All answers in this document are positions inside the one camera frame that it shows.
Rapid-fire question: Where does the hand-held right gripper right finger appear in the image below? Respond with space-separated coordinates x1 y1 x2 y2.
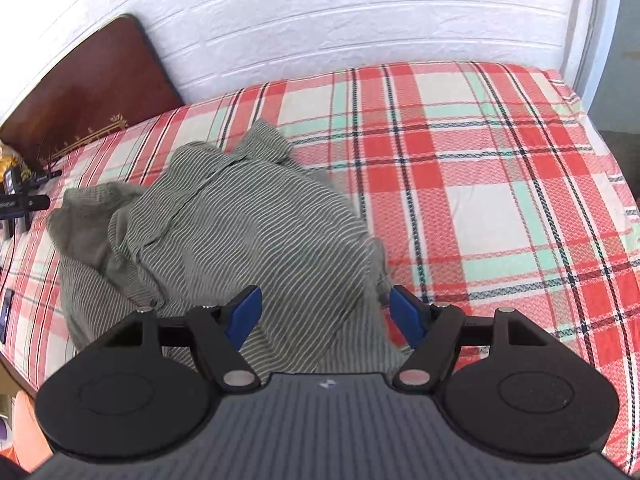
389 285 556 393

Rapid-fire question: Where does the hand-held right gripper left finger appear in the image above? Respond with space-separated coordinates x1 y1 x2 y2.
102 285 263 392

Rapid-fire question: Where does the green striped shirt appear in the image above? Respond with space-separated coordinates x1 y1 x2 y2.
46 119 408 378

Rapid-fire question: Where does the red plaid bed sheet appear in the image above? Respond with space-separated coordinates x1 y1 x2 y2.
0 60 640 461

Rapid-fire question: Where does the black phone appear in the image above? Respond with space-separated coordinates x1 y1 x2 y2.
0 287 15 348

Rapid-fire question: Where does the person's orange clothing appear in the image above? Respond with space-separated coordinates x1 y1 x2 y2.
10 390 53 471

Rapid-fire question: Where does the black tripod device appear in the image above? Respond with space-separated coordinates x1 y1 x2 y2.
0 162 64 238

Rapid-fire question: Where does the brown wooden headboard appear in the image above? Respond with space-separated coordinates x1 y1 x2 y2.
0 14 185 171

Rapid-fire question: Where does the yellow bag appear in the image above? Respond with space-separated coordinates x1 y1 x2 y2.
0 141 23 173

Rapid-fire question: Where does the white door frame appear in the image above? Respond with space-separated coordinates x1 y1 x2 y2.
560 0 626 116

